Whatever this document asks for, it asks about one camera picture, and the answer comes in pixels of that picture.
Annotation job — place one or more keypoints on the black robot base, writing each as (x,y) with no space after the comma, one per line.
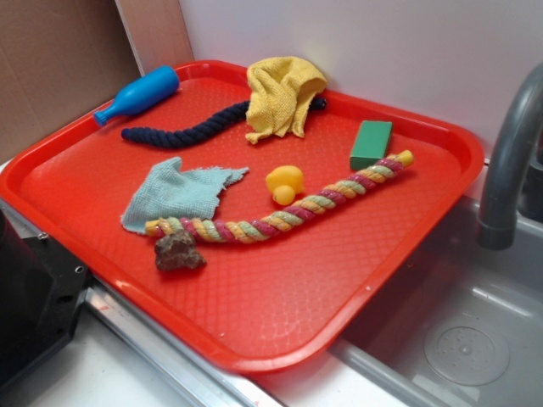
(43,286)

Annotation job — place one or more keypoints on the light blue cloth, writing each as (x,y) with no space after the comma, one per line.
(168,191)

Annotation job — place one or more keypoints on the yellow cloth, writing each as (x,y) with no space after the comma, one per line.
(282,89)

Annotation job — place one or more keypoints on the red plastic tray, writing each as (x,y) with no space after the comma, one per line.
(263,306)

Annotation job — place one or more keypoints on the yellow rubber duck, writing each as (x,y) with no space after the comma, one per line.
(285,183)

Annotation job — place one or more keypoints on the brown rock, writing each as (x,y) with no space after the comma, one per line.
(178,251)

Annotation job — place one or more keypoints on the green rectangular block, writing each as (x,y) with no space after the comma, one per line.
(371,143)

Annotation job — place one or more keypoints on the blue plastic bottle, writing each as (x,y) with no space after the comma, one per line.
(141,95)

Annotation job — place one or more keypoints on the grey plastic sink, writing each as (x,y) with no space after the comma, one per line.
(456,325)

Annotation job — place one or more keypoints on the grey faucet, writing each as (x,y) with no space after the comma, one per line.
(513,184)

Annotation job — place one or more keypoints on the brown cardboard panel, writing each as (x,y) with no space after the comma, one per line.
(59,60)

